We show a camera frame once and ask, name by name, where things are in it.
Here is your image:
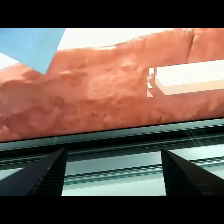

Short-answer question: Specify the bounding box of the blue shirt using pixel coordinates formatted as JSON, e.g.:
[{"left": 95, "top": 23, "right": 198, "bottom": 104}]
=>
[{"left": 0, "top": 28, "right": 67, "bottom": 75}]

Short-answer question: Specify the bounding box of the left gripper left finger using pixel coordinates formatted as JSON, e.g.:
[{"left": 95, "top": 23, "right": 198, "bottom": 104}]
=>
[{"left": 0, "top": 147, "right": 68, "bottom": 197}]

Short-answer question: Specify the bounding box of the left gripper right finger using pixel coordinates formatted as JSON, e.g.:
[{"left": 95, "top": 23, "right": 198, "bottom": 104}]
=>
[{"left": 160, "top": 148, "right": 224, "bottom": 197}]

